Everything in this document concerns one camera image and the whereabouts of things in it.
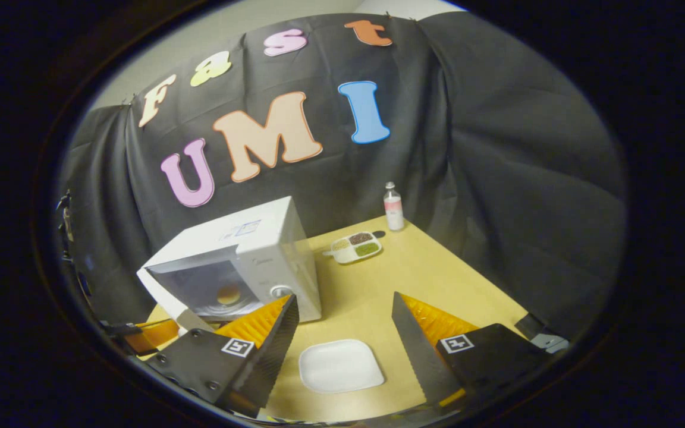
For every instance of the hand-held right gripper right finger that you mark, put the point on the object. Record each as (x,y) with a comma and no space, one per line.
(417,356)

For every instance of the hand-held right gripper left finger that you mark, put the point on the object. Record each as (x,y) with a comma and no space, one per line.
(274,356)

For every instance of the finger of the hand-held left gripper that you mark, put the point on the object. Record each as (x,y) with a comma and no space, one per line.
(119,328)

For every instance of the glazed donut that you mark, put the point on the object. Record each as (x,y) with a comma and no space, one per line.
(228,295)

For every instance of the white microwave oven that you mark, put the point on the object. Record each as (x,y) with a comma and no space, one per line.
(271,244)

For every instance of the white square plate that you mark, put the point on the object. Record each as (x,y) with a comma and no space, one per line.
(342,365)

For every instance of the white divided seed tray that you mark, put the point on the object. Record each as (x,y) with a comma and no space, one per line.
(345,255)

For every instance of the small pink label bottle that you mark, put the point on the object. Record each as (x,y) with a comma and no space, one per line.
(394,211)

